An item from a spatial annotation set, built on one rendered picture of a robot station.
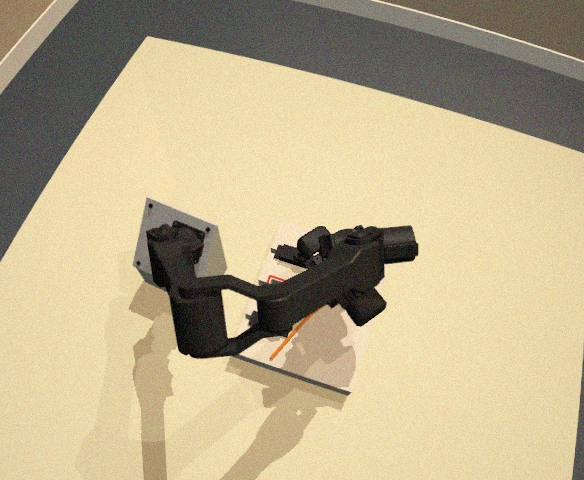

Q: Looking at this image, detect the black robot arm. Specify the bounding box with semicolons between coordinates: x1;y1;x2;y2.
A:
146;220;418;359

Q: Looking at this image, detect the beige flat rectangular panel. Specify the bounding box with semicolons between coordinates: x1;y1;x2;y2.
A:
232;220;372;396

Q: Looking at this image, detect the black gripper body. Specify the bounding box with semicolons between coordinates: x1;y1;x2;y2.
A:
296;226;387;327

